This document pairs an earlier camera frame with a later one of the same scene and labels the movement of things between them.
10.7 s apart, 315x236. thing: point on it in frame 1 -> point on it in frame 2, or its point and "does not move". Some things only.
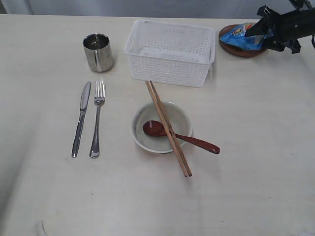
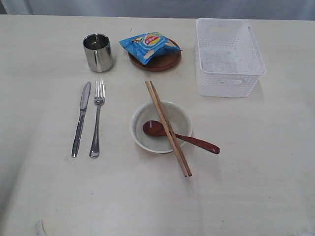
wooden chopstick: x=185 y=174 does not move
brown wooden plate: x=236 y=50 -> x=161 y=62
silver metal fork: x=99 y=101 does not move
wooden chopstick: x=170 y=128 does not move
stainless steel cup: x=98 y=51 does not move
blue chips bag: x=237 y=39 -> x=146 y=46
